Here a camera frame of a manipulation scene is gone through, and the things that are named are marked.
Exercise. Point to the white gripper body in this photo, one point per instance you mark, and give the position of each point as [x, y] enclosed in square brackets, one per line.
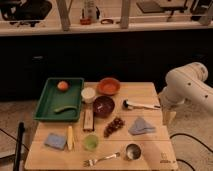
[166, 104]

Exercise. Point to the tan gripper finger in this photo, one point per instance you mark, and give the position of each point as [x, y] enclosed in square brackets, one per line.
[172, 115]
[165, 116]

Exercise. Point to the blue-grey cloth towel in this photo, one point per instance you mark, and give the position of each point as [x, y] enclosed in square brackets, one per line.
[141, 126]

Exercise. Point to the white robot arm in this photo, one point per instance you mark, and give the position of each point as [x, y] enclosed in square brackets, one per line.
[185, 82]

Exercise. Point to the orange-red bowl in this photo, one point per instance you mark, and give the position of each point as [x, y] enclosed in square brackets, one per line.
[108, 86]

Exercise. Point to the dark maroon bowl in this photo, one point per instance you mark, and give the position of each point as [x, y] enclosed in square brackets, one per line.
[103, 106]

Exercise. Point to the silver metal cup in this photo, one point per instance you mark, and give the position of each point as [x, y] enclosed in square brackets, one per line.
[133, 152]

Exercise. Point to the purple grape bunch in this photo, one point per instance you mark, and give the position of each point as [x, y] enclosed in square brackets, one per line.
[113, 126]

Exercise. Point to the wooden block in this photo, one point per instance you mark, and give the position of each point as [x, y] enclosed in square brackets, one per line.
[88, 124]

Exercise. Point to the white cup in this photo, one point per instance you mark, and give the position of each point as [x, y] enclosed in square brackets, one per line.
[88, 95]

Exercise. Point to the green cup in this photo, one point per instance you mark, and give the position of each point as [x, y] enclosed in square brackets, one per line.
[90, 142]

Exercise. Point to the orange peach fruit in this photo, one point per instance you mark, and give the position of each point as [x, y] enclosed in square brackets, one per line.
[63, 86]

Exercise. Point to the green plastic tray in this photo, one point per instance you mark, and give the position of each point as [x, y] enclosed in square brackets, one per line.
[52, 98]

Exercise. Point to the blue sponge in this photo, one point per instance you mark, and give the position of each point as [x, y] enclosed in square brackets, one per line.
[55, 141]

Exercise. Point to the small red dish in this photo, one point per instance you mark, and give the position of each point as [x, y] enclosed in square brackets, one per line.
[85, 21]

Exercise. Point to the white bottle on shelf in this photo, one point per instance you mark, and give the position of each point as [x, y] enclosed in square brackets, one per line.
[90, 10]

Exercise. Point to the black stand left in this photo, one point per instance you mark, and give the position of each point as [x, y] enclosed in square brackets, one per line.
[17, 159]

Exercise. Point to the black office chair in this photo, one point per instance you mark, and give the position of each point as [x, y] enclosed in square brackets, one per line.
[30, 12]

